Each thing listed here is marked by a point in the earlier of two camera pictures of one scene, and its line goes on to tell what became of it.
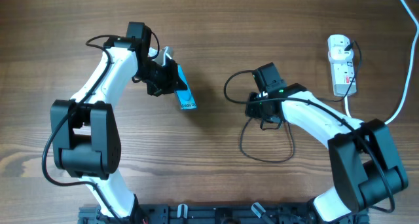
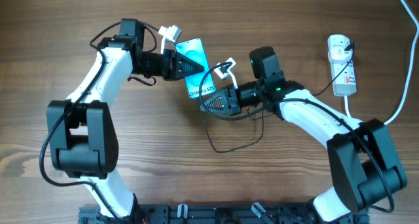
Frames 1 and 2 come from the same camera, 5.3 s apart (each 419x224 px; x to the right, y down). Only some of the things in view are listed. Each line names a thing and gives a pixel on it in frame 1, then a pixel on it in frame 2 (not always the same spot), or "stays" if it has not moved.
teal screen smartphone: x=186 y=98 → x=194 y=49
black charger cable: x=289 y=126 → x=257 y=111
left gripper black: x=171 y=82 → x=168 y=56
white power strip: x=340 y=52 stays
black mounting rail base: x=218 y=213 stays
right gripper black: x=252 y=111 → x=232 y=103
